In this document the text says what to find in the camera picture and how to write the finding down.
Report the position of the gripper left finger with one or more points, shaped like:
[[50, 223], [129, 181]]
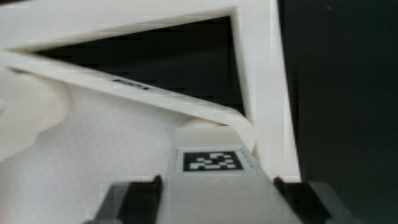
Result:
[[129, 203]]

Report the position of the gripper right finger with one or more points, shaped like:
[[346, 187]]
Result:
[[314, 202]]

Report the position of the white desk leg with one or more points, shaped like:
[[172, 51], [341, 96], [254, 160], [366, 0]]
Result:
[[34, 105], [218, 191]]

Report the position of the white desk top tray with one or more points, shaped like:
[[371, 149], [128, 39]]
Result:
[[105, 146]]

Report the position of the white U-shaped fence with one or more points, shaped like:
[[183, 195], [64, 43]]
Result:
[[48, 23]]

